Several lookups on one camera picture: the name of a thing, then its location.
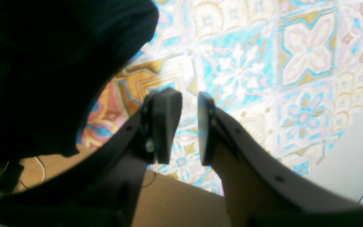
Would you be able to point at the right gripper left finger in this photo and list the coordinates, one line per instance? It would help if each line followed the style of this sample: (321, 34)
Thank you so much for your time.
(103, 189)

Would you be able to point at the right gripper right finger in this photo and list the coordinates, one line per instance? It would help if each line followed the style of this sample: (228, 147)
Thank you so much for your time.
(259, 190)

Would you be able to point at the black T-shirt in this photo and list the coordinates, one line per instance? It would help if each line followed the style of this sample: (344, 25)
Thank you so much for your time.
(56, 56)

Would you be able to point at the patterned tablecloth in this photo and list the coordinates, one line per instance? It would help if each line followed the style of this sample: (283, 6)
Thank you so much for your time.
(289, 71)

